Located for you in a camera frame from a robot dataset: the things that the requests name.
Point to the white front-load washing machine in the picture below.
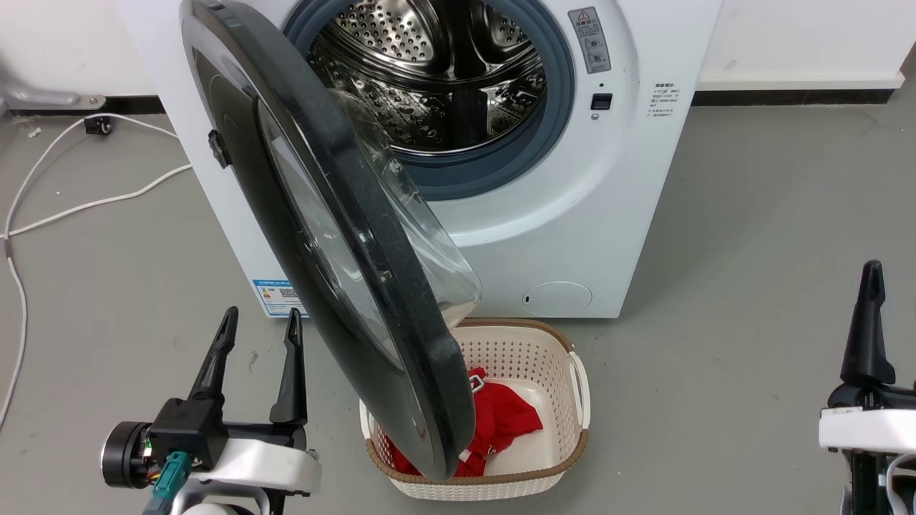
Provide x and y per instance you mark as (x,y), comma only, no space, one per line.
(572,229)

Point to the red garment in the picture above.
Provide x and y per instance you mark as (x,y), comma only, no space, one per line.
(509,418)

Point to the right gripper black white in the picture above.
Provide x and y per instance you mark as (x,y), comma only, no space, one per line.
(869,428)

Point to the round white filter cover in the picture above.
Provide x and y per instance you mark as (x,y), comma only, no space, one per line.
(557,298)

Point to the white woven-look laundry basket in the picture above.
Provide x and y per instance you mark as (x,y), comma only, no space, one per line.
(533,357)

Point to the black round washing machine door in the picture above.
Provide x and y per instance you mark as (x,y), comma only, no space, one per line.
(336,286)

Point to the black door lock slot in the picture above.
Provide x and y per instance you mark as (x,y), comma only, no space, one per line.
(602,101)

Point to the grey warning label sticker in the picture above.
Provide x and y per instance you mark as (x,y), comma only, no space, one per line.
(590,39)

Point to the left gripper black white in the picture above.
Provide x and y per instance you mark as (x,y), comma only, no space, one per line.
(257,461)

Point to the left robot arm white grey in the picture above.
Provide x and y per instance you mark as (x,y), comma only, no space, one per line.
(215,508)

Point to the right robot arm dark grey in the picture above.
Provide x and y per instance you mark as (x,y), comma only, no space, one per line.
(864,486)

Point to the stainless steel washer drum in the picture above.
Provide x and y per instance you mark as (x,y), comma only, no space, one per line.
(444,86)

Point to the blue energy label sticker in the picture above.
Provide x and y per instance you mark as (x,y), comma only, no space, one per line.
(275,297)

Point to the small black caster wheel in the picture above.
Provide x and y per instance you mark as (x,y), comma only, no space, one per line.
(98,126)

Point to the grey-blue rubber door gasket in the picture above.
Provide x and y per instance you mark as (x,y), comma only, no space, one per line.
(504,168)

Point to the grey metal stand base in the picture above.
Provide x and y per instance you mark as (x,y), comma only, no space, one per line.
(43,96)

